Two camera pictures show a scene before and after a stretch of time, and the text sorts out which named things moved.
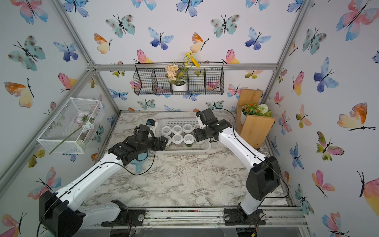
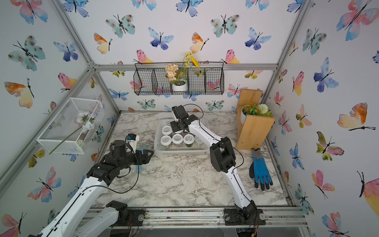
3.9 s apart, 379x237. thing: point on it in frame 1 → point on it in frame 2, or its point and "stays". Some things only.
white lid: (199, 143) stays
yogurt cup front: (177, 138) stays
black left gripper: (162, 144) → (145, 159)
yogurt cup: (166, 131) stays
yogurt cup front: (189, 139) stays
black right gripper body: (201, 134) → (175, 125)
